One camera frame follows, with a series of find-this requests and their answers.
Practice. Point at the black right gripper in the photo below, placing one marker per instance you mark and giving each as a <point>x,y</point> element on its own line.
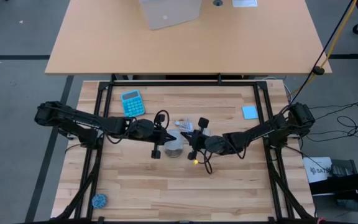
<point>214,144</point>

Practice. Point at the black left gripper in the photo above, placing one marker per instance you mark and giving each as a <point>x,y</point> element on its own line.
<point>145,129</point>

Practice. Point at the white floodlight bulb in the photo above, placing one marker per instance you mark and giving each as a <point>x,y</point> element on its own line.
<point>175,143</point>

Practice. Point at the brass lamp socket base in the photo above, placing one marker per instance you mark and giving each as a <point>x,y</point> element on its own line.
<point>173,153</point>

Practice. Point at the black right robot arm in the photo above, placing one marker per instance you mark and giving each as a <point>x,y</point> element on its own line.
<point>253,133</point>

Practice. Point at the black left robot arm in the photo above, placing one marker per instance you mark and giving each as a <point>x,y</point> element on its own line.
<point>73,119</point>

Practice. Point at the turquoise calculator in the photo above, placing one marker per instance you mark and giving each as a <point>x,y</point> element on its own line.
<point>132,104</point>

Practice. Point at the light blue sticky note pad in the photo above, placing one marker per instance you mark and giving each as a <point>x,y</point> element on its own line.
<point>250,112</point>

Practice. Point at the beige wooden desk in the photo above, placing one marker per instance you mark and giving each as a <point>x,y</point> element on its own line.
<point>182,46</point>

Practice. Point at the blue scrubber ball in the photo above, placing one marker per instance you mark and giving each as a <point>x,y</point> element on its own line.
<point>99,201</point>

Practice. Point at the translucent plastic box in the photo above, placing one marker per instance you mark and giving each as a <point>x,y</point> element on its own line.
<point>169,14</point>

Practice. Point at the white sheet with logo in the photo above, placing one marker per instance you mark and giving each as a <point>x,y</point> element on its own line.
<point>317,169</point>

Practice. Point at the round grey desk grommet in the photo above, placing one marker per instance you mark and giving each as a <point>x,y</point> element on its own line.
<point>217,2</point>

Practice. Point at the white paper sheet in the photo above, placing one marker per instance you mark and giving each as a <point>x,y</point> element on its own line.
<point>245,3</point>

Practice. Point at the black ribbed device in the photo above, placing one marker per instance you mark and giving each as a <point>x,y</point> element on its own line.
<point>343,168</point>

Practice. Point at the black flat bar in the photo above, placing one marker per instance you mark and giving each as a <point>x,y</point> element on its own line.
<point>343,185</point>

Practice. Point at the black aluminium table frame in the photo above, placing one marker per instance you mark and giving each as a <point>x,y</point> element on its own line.
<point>182,83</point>

